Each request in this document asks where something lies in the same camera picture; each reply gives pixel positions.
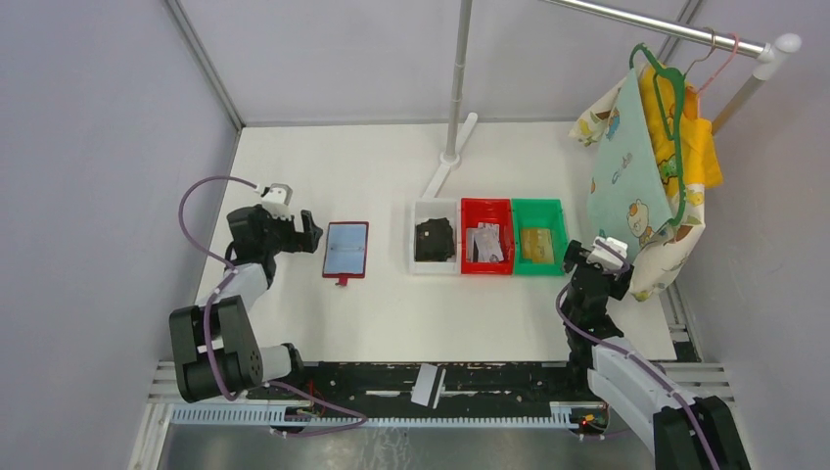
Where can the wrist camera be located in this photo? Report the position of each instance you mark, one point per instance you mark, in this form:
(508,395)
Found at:
(275,199)
(609,253)

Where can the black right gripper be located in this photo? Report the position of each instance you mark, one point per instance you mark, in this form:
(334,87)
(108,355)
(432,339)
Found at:
(576,254)

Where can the red leather card holder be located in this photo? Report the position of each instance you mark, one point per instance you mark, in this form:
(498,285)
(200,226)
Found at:
(345,251)

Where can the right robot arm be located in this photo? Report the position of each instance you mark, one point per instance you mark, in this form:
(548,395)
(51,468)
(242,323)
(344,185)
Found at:
(682,429)

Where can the black cards stack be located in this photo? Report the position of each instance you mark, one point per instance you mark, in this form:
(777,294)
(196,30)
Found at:
(434,241)

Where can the patterned cream cloth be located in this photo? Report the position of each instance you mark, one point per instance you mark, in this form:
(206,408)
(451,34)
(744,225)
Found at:
(626,197)

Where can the white striped credit card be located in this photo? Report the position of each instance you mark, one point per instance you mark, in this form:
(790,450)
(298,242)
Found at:
(428,385)

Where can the green plastic bin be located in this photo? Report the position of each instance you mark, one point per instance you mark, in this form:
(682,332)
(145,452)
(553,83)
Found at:
(544,214)

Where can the white cards stack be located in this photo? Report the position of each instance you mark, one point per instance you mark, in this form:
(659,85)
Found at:
(484,244)

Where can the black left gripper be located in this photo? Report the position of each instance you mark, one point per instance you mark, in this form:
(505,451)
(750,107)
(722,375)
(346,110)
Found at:
(306,241)

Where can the pink hanger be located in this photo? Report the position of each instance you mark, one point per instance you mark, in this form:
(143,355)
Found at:
(699,90)

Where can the small circuit board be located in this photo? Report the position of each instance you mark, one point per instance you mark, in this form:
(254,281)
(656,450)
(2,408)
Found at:
(591,422)

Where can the gold cards stack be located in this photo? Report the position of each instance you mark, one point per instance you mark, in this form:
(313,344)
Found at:
(536,245)

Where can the green hanger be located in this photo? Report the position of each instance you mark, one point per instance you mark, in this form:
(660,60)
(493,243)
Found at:
(672,129)

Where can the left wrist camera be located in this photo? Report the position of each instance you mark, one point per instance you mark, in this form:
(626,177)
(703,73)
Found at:
(275,199)

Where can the yellow garment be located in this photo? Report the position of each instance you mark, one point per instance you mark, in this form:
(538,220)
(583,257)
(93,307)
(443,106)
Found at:
(699,159)

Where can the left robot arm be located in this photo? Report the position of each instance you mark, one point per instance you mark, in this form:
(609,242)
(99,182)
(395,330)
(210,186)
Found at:
(215,351)

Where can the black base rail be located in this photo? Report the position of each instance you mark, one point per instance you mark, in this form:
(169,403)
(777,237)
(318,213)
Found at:
(467,389)

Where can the red plastic bin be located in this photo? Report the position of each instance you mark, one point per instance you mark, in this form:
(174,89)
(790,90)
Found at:
(474,211)

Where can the white plastic bin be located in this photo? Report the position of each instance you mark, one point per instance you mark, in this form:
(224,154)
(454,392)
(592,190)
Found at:
(421,211)

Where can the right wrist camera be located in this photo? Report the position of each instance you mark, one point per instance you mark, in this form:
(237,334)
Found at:
(609,253)

